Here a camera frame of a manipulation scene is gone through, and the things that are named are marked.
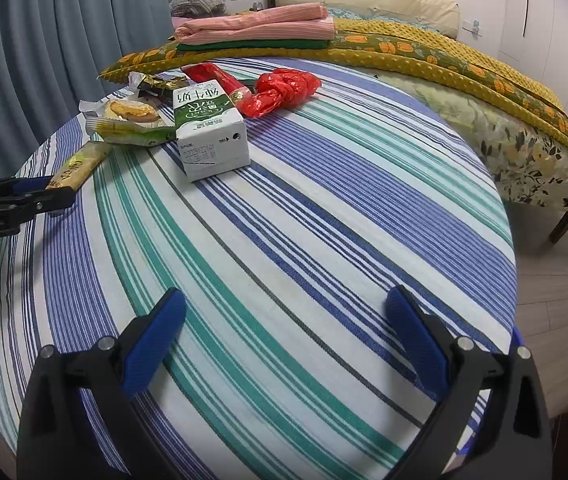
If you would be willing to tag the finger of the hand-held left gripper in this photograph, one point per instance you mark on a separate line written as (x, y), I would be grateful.
(49, 202)
(29, 186)

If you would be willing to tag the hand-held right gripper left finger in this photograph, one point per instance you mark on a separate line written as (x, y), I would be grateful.
(156, 340)

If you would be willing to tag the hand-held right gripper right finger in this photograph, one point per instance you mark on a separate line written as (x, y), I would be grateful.
(416, 345)

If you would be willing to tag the beige snack bar wrapper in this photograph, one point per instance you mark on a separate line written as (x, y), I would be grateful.
(81, 160)

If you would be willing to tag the gold foil snack packet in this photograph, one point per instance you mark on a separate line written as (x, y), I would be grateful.
(156, 82)

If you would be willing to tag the yellow-green snack packet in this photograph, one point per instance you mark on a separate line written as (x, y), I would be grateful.
(124, 136)

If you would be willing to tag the white pastry wrapper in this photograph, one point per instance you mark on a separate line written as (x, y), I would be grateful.
(124, 110)

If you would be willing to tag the striped tablecloth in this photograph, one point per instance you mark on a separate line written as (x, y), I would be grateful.
(289, 260)

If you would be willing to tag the blue-grey curtain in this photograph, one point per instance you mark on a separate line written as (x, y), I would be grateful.
(64, 35)

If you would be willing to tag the green and white milk carton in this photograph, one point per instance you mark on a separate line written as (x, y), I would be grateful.
(204, 130)

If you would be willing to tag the long red packet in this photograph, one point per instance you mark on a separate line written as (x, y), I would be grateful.
(214, 76)

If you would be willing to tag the floral bed sheet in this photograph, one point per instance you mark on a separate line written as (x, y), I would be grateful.
(514, 160)

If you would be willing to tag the pile of clothes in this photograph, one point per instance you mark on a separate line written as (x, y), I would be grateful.
(196, 2)

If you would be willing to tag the red plastic bag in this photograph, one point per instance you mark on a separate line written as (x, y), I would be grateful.
(284, 87)

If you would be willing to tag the green folded cloth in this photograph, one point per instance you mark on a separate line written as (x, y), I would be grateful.
(264, 45)

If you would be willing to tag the pink striped folded blanket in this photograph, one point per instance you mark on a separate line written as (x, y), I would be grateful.
(254, 25)

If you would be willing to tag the mustard quilt with orange print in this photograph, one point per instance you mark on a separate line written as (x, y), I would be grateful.
(414, 55)

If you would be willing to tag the teal floral pillow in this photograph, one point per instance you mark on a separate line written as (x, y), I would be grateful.
(404, 20)
(349, 12)

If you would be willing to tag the white wall socket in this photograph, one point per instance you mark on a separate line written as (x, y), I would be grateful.
(473, 27)

